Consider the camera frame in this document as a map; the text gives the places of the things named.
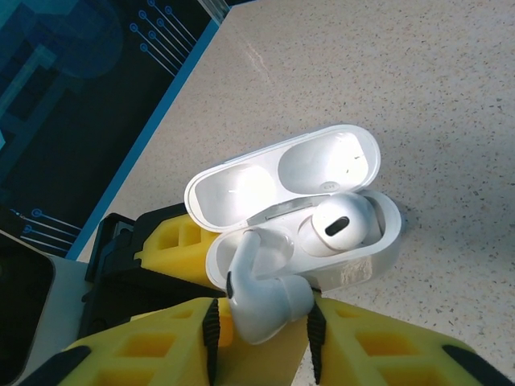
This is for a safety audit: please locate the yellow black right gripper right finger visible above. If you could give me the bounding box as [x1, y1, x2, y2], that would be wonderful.
[306, 298, 514, 386]

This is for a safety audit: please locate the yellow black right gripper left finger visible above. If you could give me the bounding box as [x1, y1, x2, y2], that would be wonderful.
[19, 298, 221, 386]

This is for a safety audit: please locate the white earbud charging case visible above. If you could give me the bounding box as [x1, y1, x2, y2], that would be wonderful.
[183, 123, 403, 293]

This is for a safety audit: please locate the white wireless earbud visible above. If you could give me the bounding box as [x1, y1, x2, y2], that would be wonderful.
[297, 195, 377, 258]
[225, 227, 315, 346]

